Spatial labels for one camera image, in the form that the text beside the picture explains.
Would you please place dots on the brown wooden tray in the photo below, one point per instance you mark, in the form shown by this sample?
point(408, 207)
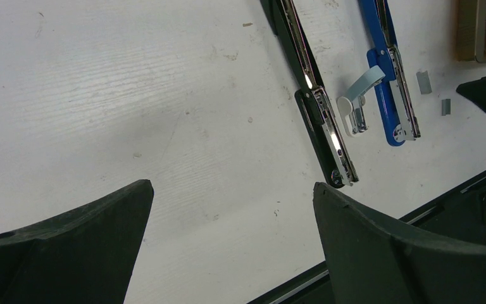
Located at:
point(470, 41)

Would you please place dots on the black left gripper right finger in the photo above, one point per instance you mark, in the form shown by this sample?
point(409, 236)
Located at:
point(374, 258)

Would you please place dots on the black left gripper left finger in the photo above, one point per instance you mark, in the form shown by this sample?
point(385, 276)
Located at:
point(84, 255)

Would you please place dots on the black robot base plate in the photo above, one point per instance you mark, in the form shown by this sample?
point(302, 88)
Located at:
point(459, 213)

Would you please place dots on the black stapler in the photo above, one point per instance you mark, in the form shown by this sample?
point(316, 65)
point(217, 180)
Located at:
point(311, 97)

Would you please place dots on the small grey staple strip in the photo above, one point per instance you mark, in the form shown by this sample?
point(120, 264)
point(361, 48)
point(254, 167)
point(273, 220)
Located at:
point(445, 107)

